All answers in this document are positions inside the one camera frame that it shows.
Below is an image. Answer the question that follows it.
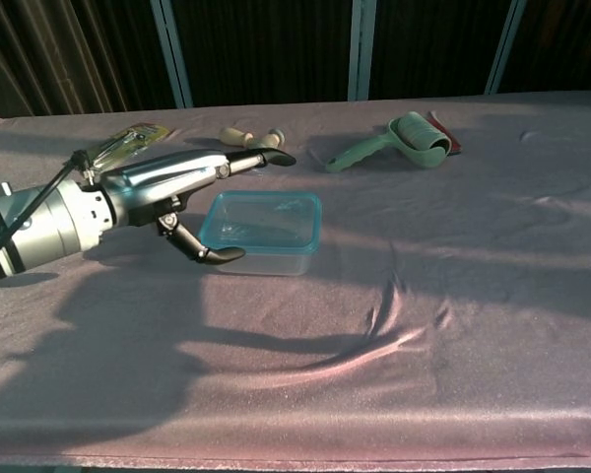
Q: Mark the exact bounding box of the green lint roller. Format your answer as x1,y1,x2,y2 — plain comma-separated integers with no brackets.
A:
324,110,453,174

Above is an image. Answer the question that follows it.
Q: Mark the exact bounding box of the pink tablecloth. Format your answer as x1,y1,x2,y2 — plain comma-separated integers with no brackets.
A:
0,90,591,470

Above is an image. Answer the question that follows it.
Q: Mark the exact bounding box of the small wooden mallet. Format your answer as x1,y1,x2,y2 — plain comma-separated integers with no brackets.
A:
219,126,286,151

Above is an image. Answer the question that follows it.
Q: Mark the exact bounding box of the red lint brush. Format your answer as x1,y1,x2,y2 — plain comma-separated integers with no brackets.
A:
426,109,463,157

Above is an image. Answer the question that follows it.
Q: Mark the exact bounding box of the blue container lid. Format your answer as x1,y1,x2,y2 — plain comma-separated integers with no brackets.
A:
197,190,323,256

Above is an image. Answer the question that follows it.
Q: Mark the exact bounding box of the clear plastic container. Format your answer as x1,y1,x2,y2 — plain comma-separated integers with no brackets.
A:
210,244,312,277

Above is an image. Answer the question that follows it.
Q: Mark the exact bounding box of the dark brown curtain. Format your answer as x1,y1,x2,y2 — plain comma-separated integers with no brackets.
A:
0,0,591,127

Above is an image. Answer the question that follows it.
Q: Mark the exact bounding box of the light blue frame post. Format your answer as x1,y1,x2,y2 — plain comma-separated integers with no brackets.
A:
348,0,378,102
484,0,529,97
149,0,194,109

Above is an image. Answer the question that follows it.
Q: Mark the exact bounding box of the yellow carded tool package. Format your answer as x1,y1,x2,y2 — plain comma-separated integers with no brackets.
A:
85,122,171,168

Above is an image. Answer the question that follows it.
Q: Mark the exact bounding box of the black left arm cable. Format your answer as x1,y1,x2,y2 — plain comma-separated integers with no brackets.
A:
0,149,91,273

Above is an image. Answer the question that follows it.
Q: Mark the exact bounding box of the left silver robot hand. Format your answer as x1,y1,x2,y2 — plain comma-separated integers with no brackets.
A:
99,148,297,264

